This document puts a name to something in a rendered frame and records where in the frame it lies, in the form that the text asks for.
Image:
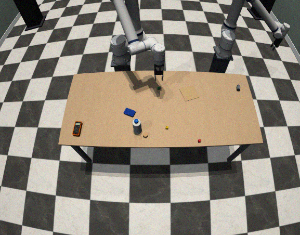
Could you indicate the tan mat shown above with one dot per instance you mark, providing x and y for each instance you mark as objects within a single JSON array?
[{"x": 189, "y": 93}]

